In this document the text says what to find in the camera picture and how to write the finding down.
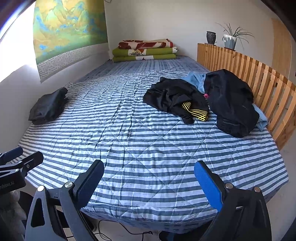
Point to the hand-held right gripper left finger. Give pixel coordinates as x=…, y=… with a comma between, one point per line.
x=90, y=183

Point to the blue white striped bed quilt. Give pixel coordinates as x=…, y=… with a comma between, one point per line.
x=115, y=139

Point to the blue denim garment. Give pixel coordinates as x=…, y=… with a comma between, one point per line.
x=196, y=80

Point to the person's left hand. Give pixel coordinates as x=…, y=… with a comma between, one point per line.
x=9, y=204

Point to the black pants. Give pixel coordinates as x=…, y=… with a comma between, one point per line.
x=231, y=104

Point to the wooden slatted bed rail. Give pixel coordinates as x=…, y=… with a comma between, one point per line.
x=231, y=60

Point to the green folded blanket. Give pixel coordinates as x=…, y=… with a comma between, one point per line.
x=143, y=59

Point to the dark vase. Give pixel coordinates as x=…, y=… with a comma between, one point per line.
x=211, y=37

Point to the green floral pillow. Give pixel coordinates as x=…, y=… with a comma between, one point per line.
x=150, y=52

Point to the wooden door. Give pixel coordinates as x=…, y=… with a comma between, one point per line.
x=281, y=46

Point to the red floral folded blanket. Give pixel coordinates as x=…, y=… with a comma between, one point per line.
x=145, y=44

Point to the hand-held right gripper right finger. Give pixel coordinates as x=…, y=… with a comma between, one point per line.
x=208, y=183

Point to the black garment with yellow stripes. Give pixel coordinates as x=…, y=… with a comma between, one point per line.
x=161, y=97

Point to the dark grey folded garment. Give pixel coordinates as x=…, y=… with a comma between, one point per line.
x=48, y=105

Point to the landscape wall poster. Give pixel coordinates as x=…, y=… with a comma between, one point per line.
x=69, y=23

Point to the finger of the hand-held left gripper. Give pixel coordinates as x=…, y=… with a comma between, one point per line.
x=13, y=152
x=32, y=161

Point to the potted plant in white pot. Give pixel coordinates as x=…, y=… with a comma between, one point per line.
x=229, y=41

